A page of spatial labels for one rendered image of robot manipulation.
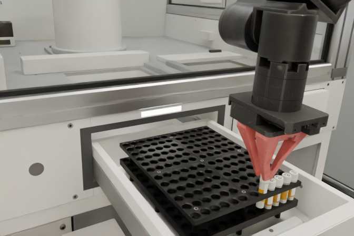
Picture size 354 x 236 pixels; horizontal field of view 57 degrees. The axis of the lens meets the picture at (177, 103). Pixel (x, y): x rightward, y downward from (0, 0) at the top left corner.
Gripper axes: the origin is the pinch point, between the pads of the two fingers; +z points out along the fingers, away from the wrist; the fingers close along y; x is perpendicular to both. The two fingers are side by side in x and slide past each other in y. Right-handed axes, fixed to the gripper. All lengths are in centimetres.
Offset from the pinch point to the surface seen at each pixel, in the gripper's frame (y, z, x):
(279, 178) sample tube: 0.4, 1.5, 2.6
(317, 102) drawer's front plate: -22.2, 2.8, 39.1
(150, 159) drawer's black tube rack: -13.5, 3.0, -9.6
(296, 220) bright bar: 2.0, 7.9, 5.4
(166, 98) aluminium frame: -22.7, -2.8, -2.3
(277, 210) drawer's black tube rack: 1.0, 6.0, 2.5
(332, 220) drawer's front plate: 10.2, -0.3, -0.7
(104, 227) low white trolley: -18.5, 17.1, -15.4
